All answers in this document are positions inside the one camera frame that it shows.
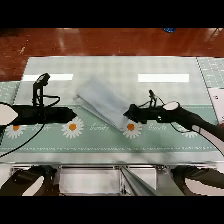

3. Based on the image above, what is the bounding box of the blue object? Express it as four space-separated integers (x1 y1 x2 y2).
162 27 177 34

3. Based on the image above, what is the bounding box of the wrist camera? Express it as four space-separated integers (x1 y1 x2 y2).
32 72 51 108
147 88 160 108

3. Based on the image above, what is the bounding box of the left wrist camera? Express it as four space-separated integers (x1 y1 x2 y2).
32 72 51 108

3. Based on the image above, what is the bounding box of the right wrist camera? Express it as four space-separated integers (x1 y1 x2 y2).
147 88 160 108

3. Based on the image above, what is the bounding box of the black cable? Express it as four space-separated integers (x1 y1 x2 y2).
0 94 62 159

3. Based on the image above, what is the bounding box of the silver frame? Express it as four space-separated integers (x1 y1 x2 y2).
0 161 224 197

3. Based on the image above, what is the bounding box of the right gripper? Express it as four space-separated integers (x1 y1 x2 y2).
123 103 159 124

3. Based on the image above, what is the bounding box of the grey garment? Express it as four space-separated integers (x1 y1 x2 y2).
73 77 135 131

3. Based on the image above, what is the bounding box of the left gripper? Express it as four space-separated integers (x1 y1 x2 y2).
45 106 78 125

